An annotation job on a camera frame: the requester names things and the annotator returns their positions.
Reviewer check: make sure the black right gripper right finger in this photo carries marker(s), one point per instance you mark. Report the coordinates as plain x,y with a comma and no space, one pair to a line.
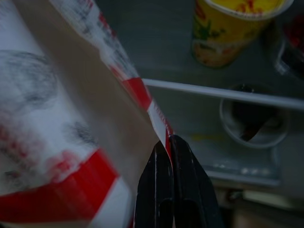
192,194

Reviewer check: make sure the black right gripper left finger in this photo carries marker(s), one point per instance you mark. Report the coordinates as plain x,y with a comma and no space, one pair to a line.
156,190

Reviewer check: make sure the red white paper bag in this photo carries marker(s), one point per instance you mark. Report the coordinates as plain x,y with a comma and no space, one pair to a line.
59,107

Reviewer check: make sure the white rimmed glass shelf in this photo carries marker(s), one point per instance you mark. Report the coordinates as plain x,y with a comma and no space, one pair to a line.
213,91
237,171

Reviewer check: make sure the white round bowl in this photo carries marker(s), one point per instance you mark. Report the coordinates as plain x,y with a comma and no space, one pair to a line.
261,140

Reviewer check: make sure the yellow instant noodle cup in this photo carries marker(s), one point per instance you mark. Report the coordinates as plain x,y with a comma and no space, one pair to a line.
225,31

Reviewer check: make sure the metal bowl with red food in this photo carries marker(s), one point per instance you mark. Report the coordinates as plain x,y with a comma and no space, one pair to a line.
294,42

